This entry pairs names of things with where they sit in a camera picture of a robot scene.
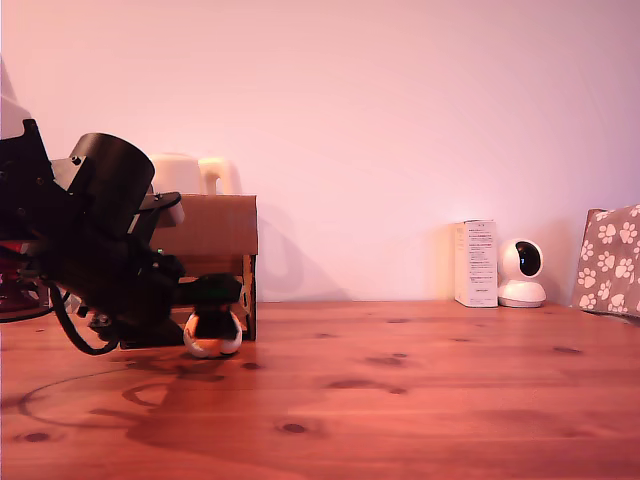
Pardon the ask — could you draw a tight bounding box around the black looping cable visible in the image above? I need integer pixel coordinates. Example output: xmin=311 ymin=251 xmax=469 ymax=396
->
xmin=48 ymin=282 xmax=122 ymax=357

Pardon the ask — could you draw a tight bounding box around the red glass bowl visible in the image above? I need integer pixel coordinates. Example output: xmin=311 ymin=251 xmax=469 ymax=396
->
xmin=0 ymin=238 xmax=42 ymax=312

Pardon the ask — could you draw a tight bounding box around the white printed carton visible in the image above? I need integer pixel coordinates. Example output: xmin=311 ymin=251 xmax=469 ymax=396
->
xmin=453 ymin=219 xmax=500 ymax=309

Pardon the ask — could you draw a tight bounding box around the paw print fabric bag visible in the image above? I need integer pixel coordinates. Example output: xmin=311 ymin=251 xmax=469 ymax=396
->
xmin=570 ymin=203 xmax=640 ymax=322

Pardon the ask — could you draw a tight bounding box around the orange and white footbag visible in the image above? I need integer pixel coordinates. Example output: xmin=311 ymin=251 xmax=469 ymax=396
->
xmin=182 ymin=305 xmax=245 ymax=361

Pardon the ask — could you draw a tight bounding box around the small white round camera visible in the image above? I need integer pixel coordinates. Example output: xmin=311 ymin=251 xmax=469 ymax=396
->
xmin=496 ymin=237 xmax=548 ymax=310

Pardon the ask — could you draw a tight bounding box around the cardboard dice tower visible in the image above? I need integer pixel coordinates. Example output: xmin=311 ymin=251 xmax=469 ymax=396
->
xmin=119 ymin=194 xmax=260 ymax=351

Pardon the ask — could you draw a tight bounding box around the cream plastic kettle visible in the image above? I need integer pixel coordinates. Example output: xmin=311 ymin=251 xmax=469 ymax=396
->
xmin=147 ymin=153 xmax=245 ymax=198

